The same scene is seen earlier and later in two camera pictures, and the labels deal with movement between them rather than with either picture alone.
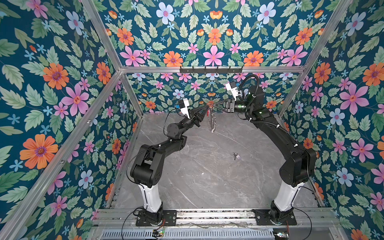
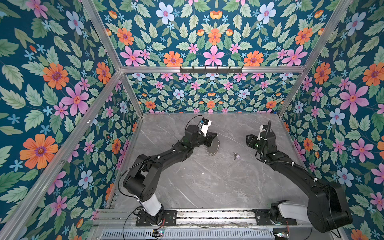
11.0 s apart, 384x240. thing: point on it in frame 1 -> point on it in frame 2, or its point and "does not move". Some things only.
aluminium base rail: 321,218 does not move
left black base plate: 169,219 does not move
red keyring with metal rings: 212,119 -> 214,146
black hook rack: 210,70 does not move
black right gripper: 230,106 -> 250,141
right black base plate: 262,218 does not move
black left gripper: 196,118 -> 209,138
